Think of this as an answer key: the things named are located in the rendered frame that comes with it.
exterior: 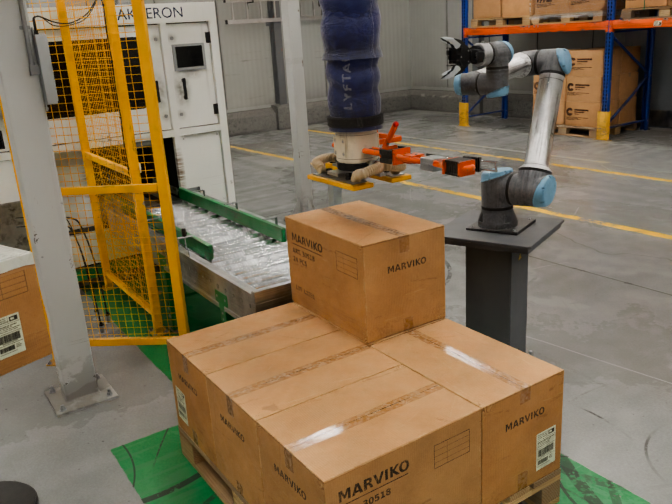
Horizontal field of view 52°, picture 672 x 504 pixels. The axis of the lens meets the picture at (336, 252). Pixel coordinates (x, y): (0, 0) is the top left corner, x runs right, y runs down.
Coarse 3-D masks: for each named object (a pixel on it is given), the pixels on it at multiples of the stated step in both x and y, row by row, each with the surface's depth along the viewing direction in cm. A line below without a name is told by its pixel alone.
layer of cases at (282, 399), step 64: (256, 320) 296; (320, 320) 292; (448, 320) 284; (192, 384) 266; (256, 384) 242; (320, 384) 239; (384, 384) 236; (448, 384) 233; (512, 384) 231; (256, 448) 224; (320, 448) 202; (384, 448) 200; (448, 448) 213; (512, 448) 232
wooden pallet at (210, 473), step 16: (192, 448) 285; (192, 464) 290; (208, 464) 287; (208, 480) 276; (224, 480) 258; (544, 480) 246; (224, 496) 266; (240, 496) 247; (512, 496) 237; (528, 496) 243; (544, 496) 248
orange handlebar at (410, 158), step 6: (378, 132) 310; (384, 138) 292; (396, 138) 294; (366, 150) 270; (372, 150) 267; (378, 150) 265; (396, 156) 255; (402, 156) 252; (408, 156) 249; (414, 156) 248; (420, 156) 250; (408, 162) 250; (414, 162) 247; (438, 162) 237; (462, 168) 227; (468, 168) 227; (474, 168) 228
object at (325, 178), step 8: (328, 168) 284; (312, 176) 286; (320, 176) 284; (328, 176) 281; (336, 176) 280; (344, 176) 279; (328, 184) 277; (336, 184) 272; (344, 184) 268; (352, 184) 265; (360, 184) 265; (368, 184) 266
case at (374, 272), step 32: (288, 224) 302; (320, 224) 286; (352, 224) 283; (384, 224) 280; (416, 224) 278; (288, 256) 309; (320, 256) 283; (352, 256) 262; (384, 256) 261; (416, 256) 270; (320, 288) 289; (352, 288) 267; (384, 288) 265; (416, 288) 274; (352, 320) 272; (384, 320) 269; (416, 320) 278
